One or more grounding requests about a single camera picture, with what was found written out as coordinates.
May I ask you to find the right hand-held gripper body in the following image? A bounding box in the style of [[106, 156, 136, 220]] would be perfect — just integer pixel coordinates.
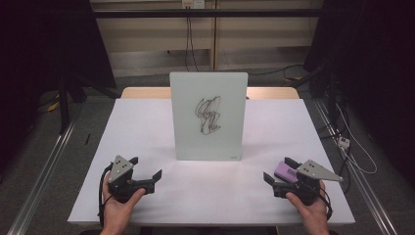
[[272, 159, 345, 207]]

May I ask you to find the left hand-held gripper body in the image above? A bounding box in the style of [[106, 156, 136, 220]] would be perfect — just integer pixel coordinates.
[[107, 155, 157, 204]]

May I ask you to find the purple whiteboard eraser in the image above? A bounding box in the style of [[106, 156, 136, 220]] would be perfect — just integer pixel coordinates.
[[273, 160, 300, 184]]

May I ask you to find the glass whiteboard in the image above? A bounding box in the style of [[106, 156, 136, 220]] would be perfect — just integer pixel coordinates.
[[168, 71, 250, 162]]

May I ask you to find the person's right hand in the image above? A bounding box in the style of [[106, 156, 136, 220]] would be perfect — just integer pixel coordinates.
[[286, 180, 331, 235]]

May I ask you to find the person's left hand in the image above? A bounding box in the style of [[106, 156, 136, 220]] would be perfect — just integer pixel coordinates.
[[100, 176, 147, 235]]

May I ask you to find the white table cover sheet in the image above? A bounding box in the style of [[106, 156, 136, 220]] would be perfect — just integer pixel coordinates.
[[67, 98, 356, 226]]

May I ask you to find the white power adapter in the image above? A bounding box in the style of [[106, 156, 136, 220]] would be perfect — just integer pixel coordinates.
[[337, 136, 351, 150]]

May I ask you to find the wooden table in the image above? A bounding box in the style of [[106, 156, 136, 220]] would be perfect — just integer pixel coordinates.
[[119, 86, 300, 101]]

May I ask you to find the black metal stand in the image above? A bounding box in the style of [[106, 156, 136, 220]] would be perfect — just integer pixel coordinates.
[[57, 72, 86, 135]]

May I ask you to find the black curtain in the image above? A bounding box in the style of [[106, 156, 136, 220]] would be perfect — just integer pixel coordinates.
[[302, 0, 415, 188], [0, 0, 117, 172]]

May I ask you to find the black horizontal bar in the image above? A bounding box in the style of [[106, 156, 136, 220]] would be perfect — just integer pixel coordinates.
[[92, 8, 324, 19]]

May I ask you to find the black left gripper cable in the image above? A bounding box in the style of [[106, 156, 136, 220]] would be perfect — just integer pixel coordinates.
[[97, 163, 114, 227]]

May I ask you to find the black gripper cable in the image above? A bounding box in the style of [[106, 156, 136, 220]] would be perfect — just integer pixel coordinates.
[[97, 163, 114, 227], [317, 187, 334, 221]]

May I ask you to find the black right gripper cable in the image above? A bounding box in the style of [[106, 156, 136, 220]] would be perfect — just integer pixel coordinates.
[[317, 187, 334, 221]]

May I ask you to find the white floor cable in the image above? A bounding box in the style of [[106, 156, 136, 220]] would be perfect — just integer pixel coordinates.
[[335, 103, 379, 175]]

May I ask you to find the metal floor rail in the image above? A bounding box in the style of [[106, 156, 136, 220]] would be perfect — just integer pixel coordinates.
[[312, 97, 398, 235], [5, 121, 77, 235]]

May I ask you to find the black floor cable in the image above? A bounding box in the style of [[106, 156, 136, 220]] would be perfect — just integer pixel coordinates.
[[247, 63, 305, 77]]

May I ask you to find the black hanging cable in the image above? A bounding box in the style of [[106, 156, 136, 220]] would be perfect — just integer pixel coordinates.
[[184, 16, 191, 72], [189, 16, 201, 72]]

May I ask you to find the wooden wall strip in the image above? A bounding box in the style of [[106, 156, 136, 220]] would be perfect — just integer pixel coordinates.
[[210, 0, 219, 71]]

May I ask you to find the white wall outlet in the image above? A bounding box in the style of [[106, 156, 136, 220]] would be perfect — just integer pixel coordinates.
[[181, 0, 207, 10]]

